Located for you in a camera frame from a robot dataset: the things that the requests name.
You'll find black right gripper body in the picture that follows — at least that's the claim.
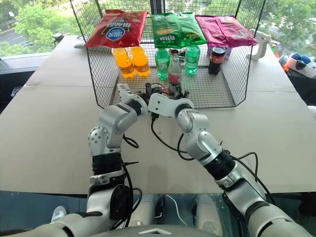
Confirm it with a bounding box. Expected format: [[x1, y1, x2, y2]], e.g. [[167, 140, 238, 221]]
[[169, 88, 190, 100]]

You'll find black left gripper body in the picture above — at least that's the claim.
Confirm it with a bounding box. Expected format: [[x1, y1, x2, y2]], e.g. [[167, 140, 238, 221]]
[[131, 89, 149, 100]]

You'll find glass bottle with red label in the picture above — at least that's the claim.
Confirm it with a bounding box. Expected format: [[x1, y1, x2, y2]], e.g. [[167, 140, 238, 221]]
[[167, 49, 184, 90]]

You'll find green soda bottle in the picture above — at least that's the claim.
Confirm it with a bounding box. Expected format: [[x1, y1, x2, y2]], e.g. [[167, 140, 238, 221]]
[[185, 45, 201, 76], [154, 48, 172, 81]]

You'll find orange soda bottle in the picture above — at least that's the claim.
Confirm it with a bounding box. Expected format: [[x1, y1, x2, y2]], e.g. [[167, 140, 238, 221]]
[[111, 47, 136, 79], [129, 45, 151, 78]]

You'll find dark cola plastic bottle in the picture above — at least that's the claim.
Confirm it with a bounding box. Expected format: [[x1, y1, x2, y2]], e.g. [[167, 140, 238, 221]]
[[207, 46, 227, 76]]

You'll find green chips bag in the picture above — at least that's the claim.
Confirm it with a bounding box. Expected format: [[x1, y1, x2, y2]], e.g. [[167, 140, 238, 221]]
[[151, 12, 208, 49]]

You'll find red chips bag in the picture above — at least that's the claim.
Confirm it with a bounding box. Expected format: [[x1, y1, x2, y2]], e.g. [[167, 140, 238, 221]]
[[83, 9, 149, 49]]

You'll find purple chips bag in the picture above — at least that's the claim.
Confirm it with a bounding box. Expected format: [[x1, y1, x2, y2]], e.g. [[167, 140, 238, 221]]
[[195, 15, 259, 48]]

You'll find white stand on table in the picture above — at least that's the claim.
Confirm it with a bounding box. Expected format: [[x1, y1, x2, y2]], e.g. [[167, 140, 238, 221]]
[[246, 29, 273, 61]]

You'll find black round object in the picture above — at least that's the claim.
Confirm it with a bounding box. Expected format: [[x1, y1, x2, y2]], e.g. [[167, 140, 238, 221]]
[[52, 33, 65, 46]]

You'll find grey left robot leg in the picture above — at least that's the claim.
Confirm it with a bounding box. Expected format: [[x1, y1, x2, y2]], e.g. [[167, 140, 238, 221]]
[[128, 194, 165, 227]]

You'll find grey robot leg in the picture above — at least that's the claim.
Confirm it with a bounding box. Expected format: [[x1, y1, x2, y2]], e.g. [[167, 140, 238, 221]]
[[191, 194, 224, 237], [128, 194, 165, 227]]

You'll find grey right robot leg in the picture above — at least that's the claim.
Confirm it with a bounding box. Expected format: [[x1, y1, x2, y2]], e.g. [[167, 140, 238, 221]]
[[191, 194, 224, 237]]

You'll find grey robot torso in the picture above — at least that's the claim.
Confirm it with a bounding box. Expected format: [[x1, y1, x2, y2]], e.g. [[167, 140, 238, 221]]
[[97, 224, 200, 237]]

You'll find light grey shoe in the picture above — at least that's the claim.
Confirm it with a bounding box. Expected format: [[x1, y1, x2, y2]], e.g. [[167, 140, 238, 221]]
[[50, 205, 68, 223]]

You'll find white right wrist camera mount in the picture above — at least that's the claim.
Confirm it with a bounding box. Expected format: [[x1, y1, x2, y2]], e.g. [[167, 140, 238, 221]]
[[147, 93, 195, 118]]

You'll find black wire mesh rack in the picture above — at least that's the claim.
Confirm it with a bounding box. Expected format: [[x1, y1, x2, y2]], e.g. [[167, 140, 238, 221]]
[[69, 0, 266, 110]]

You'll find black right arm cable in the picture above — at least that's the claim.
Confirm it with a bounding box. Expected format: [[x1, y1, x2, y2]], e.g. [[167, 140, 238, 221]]
[[150, 112, 276, 205]]

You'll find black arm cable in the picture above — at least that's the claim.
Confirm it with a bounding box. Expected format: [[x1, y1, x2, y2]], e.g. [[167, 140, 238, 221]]
[[112, 132, 143, 229], [150, 112, 276, 205]]

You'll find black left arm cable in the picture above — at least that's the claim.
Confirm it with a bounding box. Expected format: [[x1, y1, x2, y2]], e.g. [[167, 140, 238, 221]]
[[112, 132, 143, 229]]

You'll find white thin cable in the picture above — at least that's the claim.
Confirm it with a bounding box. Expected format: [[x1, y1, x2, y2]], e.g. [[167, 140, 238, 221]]
[[164, 194, 189, 227]]

